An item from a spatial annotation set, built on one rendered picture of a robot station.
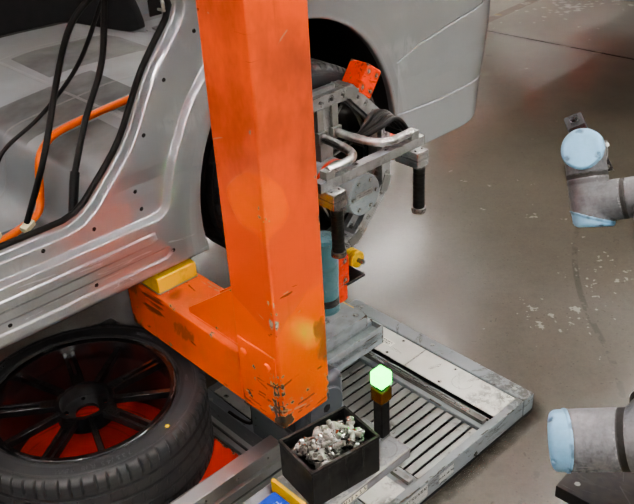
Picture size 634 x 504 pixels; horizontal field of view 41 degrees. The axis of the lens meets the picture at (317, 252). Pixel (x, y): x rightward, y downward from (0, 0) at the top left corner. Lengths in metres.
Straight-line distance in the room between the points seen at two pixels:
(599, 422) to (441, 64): 1.66
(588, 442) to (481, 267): 2.18
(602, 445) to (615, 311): 1.96
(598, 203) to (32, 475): 1.46
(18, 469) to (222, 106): 1.03
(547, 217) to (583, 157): 2.22
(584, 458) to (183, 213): 1.26
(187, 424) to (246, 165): 0.78
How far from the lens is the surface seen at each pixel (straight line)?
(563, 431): 1.65
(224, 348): 2.22
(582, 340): 3.38
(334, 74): 2.60
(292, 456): 2.05
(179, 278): 2.45
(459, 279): 3.66
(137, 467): 2.20
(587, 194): 1.96
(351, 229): 2.75
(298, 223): 1.90
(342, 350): 3.02
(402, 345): 3.15
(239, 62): 1.71
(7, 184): 2.86
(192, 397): 2.33
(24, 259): 2.19
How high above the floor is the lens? 2.00
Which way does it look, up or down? 31 degrees down
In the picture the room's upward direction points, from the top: 3 degrees counter-clockwise
